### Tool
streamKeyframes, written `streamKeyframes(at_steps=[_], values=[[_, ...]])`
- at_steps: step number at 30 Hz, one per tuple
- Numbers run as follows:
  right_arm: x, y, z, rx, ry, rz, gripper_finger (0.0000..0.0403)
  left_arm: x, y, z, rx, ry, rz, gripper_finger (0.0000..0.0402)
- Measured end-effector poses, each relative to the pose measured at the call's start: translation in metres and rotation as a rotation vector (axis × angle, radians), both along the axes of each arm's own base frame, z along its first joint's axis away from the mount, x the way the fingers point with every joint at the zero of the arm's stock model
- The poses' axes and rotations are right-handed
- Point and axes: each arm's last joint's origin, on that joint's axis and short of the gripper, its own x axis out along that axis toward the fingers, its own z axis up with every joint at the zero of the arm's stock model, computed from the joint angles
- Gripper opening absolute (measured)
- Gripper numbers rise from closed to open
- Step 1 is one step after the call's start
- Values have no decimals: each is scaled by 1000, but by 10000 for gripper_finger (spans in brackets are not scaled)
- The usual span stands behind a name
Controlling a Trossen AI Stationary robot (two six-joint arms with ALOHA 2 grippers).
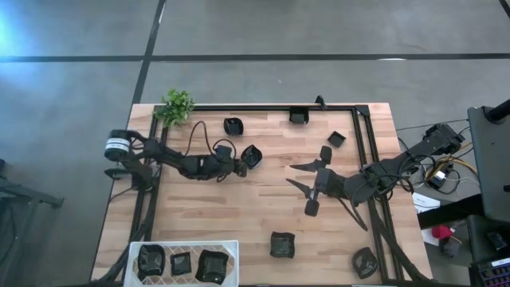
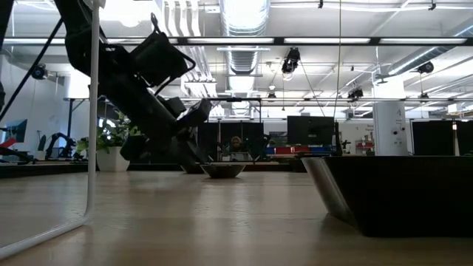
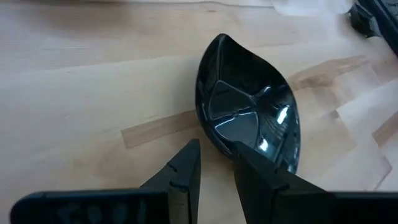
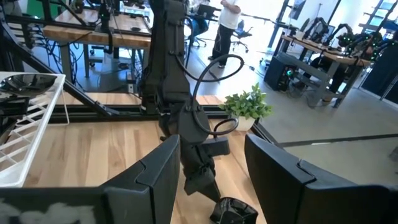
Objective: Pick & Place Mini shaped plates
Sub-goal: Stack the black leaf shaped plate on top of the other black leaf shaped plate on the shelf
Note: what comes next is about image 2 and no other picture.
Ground black television screen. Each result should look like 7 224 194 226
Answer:
287 115 336 147

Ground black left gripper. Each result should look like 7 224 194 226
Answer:
105 66 214 166

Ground black hanging camera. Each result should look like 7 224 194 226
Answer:
280 47 302 75

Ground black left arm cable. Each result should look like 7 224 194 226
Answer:
0 17 64 121

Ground black overhead light beam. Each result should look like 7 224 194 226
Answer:
0 35 473 47

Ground black partition panels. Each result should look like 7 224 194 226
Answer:
411 120 456 157
197 120 265 163

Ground white metal frame leg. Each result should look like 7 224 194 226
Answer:
0 0 106 259

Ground red and blue bins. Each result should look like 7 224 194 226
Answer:
265 146 336 156

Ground person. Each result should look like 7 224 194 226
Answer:
227 135 256 163

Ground thin hanging cord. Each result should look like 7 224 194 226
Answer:
332 0 343 119

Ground black round scalloped plate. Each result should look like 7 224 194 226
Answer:
200 163 247 180

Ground tilted computer monitor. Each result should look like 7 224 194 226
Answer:
0 118 29 146

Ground silver ceiling air duct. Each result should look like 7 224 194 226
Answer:
386 16 473 77
217 0 271 119

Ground green plant in white pot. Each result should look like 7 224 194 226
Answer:
75 110 143 173

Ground white round column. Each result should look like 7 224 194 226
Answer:
372 79 409 157

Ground small plant in white pot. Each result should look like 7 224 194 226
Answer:
35 134 49 162

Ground black table frame rail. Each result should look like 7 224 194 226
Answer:
0 161 304 180

